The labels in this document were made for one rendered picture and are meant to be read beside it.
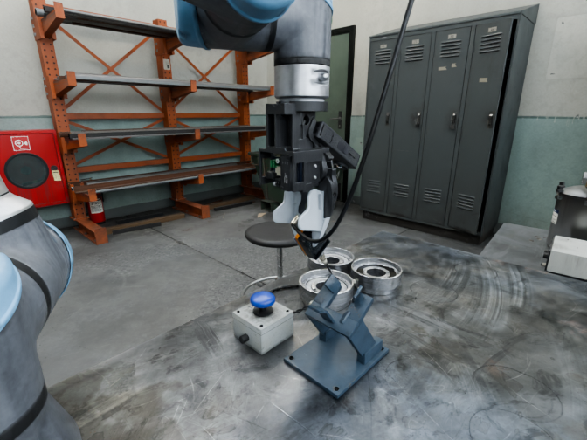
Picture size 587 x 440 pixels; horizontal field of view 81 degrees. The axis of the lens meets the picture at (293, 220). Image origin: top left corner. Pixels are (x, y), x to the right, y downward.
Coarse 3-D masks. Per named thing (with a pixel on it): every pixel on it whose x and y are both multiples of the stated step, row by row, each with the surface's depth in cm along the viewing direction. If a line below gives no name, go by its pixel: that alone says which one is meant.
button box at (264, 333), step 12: (240, 312) 55; (252, 312) 55; (264, 312) 54; (276, 312) 55; (288, 312) 55; (240, 324) 54; (252, 324) 52; (264, 324) 52; (276, 324) 53; (288, 324) 55; (240, 336) 53; (252, 336) 52; (264, 336) 51; (276, 336) 53; (288, 336) 56; (252, 348) 53; (264, 348) 52
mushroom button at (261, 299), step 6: (252, 294) 55; (258, 294) 54; (264, 294) 54; (270, 294) 55; (252, 300) 53; (258, 300) 53; (264, 300) 53; (270, 300) 53; (258, 306) 53; (264, 306) 53
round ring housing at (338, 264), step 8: (328, 248) 83; (336, 248) 82; (328, 256) 80; (336, 256) 80; (344, 256) 80; (352, 256) 78; (312, 264) 75; (320, 264) 74; (328, 264) 76; (336, 264) 76; (344, 264) 73; (344, 272) 74
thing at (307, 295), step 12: (312, 276) 70; (324, 276) 70; (336, 276) 70; (348, 276) 68; (300, 288) 65; (312, 288) 66; (348, 288) 66; (312, 300) 62; (336, 300) 62; (348, 300) 63
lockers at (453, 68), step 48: (384, 48) 327; (432, 48) 298; (480, 48) 271; (528, 48) 287; (432, 96) 306; (480, 96) 277; (384, 144) 349; (432, 144) 315; (480, 144) 283; (384, 192) 361; (432, 192) 325; (480, 192) 289; (480, 240) 312
